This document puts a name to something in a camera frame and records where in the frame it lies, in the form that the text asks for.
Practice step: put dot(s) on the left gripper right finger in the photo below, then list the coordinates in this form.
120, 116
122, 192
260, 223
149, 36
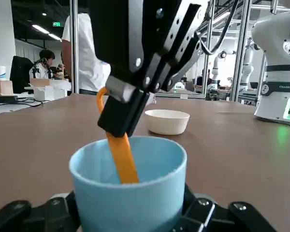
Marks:
220, 217

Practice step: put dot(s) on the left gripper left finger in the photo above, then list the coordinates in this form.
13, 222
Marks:
26, 217

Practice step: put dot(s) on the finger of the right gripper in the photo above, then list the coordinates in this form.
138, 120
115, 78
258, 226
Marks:
176, 36
111, 31

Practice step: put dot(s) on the blue plastic cup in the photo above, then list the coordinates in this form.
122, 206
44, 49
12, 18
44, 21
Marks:
125, 205

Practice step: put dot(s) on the orange cleaning brush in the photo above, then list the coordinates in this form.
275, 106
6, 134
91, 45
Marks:
124, 159

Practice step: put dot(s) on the standing person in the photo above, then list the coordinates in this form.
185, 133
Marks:
91, 60

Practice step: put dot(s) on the green exit sign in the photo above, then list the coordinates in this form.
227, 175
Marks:
56, 24

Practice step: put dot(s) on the small white block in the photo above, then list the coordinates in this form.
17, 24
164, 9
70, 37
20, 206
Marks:
183, 96

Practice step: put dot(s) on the seated person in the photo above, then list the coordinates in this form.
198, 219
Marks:
42, 70

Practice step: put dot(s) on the white cardboard box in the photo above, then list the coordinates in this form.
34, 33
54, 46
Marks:
60, 93
43, 93

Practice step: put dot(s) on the cream white bowl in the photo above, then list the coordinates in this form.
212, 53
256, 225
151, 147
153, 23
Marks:
168, 123

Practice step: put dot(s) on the black office chair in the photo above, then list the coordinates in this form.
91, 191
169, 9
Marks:
19, 72

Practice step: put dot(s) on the black power adapter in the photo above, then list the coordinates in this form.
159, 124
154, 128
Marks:
6, 99

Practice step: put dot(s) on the beige box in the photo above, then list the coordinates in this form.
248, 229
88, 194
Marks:
4, 87

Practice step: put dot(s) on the aluminium frame post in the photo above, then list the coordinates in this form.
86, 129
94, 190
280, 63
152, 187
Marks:
242, 48
74, 48

